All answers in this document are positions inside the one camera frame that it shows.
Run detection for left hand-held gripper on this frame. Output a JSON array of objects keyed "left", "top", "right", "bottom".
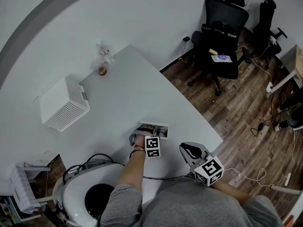
[{"left": 129, "top": 124, "right": 163, "bottom": 158}]

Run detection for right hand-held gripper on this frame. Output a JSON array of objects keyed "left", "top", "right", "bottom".
[{"left": 179, "top": 142, "right": 224, "bottom": 187}]

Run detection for white glasses case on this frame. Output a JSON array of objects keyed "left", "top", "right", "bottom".
[{"left": 139, "top": 121, "right": 169, "bottom": 140}]

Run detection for person's right forearm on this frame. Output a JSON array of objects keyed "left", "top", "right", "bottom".
[{"left": 210, "top": 178, "right": 251, "bottom": 205}]

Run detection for person's left forearm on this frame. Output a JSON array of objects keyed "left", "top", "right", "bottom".
[{"left": 117, "top": 147, "right": 146, "bottom": 191}]

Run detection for person's grey sweater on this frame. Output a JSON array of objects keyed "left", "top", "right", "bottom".
[{"left": 99, "top": 178, "right": 285, "bottom": 227}]

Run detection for clear cup with red base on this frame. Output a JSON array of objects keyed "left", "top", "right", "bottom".
[{"left": 91, "top": 55, "right": 107, "bottom": 76}]

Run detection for clear crumpled plastic bottle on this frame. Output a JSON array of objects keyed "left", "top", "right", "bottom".
[{"left": 96, "top": 40, "right": 115, "bottom": 65}]

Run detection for white perforated storage basket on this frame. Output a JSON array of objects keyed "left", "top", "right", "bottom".
[{"left": 39, "top": 74, "right": 90, "bottom": 132}]

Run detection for white metal bar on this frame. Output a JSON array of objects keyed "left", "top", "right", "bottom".
[{"left": 271, "top": 185, "right": 302, "bottom": 195}]

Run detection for white and blue packet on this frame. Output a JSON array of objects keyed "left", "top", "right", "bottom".
[{"left": 211, "top": 54, "right": 232, "bottom": 63}]

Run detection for white dome device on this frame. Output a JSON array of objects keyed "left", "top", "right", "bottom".
[{"left": 52, "top": 162, "right": 126, "bottom": 227}]

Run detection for white metal rack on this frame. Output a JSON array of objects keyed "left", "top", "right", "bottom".
[{"left": 23, "top": 159, "right": 52, "bottom": 203}]

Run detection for black mesh chair with headrest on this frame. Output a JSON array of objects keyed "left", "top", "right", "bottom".
[{"left": 187, "top": 0, "right": 252, "bottom": 96}]

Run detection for light wooden side table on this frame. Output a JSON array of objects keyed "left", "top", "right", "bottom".
[{"left": 269, "top": 44, "right": 303, "bottom": 94}]

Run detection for black office chair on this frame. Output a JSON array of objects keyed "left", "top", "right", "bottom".
[{"left": 252, "top": 0, "right": 288, "bottom": 70}]

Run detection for black bracelet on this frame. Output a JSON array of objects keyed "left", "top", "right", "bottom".
[{"left": 129, "top": 149, "right": 146, "bottom": 159}]

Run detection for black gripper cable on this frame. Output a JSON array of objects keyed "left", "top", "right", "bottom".
[{"left": 142, "top": 175, "right": 195, "bottom": 181}]

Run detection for long white floor cable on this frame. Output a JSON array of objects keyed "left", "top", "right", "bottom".
[{"left": 223, "top": 168, "right": 288, "bottom": 188}]

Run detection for black cable bundle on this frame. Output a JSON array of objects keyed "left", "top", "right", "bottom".
[{"left": 62, "top": 153, "right": 125, "bottom": 184}]

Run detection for black floor cable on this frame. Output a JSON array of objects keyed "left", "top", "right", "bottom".
[{"left": 250, "top": 93, "right": 285, "bottom": 137}]

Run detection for white charging cable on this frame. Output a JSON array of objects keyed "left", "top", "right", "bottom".
[{"left": 236, "top": 45, "right": 273, "bottom": 85}]

